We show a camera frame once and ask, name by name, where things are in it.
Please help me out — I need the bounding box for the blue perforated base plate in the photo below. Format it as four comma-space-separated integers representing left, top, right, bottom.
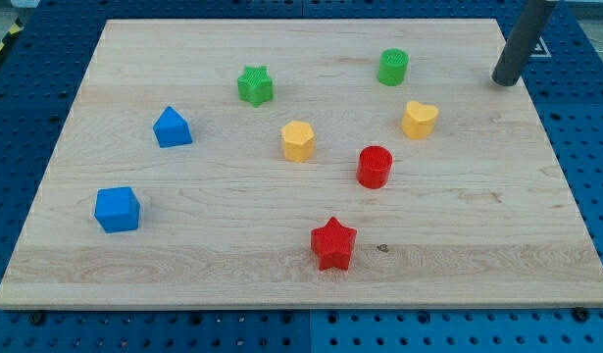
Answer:
0, 0, 603, 352

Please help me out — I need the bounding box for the yellow heart block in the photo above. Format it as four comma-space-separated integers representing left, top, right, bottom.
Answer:
401, 100, 439, 140

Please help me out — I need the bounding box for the red star block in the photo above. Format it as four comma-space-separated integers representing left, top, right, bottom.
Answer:
311, 217, 357, 271

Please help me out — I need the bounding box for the red cylinder block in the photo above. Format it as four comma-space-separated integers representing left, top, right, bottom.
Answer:
356, 145, 393, 189

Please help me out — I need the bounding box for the yellow hexagon block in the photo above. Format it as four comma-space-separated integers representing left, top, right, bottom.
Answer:
281, 121, 315, 162

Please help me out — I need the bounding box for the blue cube block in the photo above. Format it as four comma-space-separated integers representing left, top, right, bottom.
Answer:
94, 186, 140, 233

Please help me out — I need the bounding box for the light wooden board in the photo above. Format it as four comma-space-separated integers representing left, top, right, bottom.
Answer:
0, 19, 603, 311

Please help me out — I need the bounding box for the green cylinder block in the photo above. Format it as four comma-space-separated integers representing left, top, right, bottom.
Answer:
377, 48, 409, 86

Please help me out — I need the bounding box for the green star block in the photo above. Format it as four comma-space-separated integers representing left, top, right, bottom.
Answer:
236, 66, 274, 107

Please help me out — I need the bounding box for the blue pentagon house block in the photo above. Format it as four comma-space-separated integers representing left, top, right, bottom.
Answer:
153, 106, 193, 148

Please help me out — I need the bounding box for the grey cylindrical robot arm rod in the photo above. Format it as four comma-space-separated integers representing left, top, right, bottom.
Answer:
491, 0, 559, 87

